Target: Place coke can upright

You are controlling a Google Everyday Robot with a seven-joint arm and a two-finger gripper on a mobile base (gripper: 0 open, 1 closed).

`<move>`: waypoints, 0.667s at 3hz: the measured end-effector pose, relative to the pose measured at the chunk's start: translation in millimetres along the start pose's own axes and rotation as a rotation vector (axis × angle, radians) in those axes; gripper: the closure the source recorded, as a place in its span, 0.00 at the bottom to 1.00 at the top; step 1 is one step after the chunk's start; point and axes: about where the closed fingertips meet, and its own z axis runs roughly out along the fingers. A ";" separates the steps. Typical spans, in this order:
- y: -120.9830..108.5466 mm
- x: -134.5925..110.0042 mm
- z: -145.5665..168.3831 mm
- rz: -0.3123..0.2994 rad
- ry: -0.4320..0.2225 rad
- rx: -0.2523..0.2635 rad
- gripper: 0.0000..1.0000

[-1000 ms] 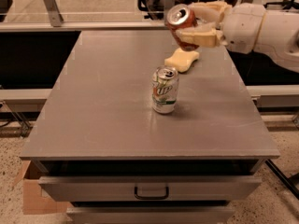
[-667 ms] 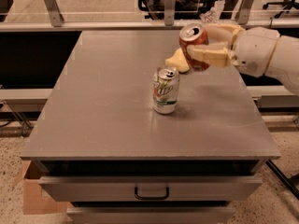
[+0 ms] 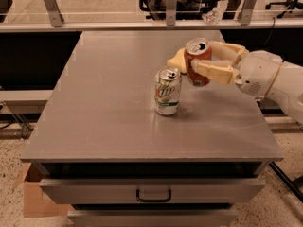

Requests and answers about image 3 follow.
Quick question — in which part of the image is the black office chair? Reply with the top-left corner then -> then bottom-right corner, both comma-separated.
137,0 -> 247,21
265,0 -> 303,19

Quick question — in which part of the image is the grey cabinet drawer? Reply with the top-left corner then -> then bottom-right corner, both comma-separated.
40,179 -> 264,205
68,210 -> 238,227

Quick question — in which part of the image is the crumpled clear plastic bag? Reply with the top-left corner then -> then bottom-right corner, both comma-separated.
202,1 -> 227,25

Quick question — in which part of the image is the black drawer handle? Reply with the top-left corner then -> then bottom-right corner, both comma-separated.
135,189 -> 172,203

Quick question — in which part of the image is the brown cardboard box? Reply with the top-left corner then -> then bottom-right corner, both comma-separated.
13,163 -> 73,218

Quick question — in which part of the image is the white green 7up can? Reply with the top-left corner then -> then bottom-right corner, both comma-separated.
154,66 -> 182,115

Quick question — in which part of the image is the yellow sponge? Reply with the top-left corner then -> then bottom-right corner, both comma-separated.
167,48 -> 187,75

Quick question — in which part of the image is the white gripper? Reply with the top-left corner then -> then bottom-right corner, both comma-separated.
191,41 -> 282,97

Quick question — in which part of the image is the black office chair right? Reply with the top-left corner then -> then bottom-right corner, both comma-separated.
265,0 -> 303,19

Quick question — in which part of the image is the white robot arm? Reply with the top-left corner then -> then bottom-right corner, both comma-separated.
186,38 -> 303,124

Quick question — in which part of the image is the grey cabinet lower drawer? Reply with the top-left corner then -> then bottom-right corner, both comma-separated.
68,210 -> 238,227

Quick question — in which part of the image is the grey cabinet top drawer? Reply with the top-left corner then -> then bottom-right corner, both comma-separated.
40,179 -> 264,205

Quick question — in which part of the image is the red coke can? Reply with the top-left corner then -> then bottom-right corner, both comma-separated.
184,38 -> 212,87

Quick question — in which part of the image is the metal railing frame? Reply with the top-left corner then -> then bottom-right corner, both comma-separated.
0,0 -> 303,31

